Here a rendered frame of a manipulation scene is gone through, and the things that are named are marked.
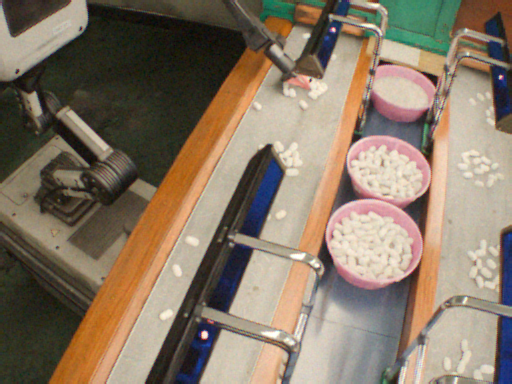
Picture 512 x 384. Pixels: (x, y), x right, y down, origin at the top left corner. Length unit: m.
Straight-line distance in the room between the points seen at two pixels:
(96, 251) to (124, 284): 0.45
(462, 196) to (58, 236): 1.33
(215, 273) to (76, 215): 0.99
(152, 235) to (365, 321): 0.59
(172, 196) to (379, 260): 0.58
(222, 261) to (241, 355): 0.37
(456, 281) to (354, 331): 0.31
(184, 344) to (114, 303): 0.47
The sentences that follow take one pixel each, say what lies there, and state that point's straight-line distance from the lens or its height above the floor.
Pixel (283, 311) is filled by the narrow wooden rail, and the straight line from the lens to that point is 1.16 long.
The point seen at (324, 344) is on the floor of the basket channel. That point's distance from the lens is 1.24.
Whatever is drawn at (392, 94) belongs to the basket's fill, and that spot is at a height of 0.74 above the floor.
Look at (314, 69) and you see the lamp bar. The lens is 1.29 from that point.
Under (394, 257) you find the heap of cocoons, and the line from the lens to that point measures 1.33.
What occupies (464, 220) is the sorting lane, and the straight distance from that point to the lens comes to 1.49.
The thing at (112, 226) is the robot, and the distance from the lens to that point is 1.69.
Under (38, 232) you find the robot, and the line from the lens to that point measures 1.76.
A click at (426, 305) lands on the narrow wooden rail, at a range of 1.25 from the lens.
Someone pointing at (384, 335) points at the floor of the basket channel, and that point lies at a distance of 1.28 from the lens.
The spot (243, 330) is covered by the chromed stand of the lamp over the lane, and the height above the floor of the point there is 1.11.
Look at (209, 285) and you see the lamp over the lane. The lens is 0.79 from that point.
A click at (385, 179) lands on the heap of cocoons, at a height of 0.74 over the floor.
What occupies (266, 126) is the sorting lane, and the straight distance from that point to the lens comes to 1.59.
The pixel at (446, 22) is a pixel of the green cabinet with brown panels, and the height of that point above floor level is 0.93.
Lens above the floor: 1.80
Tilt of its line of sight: 49 degrees down
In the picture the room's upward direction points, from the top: 4 degrees clockwise
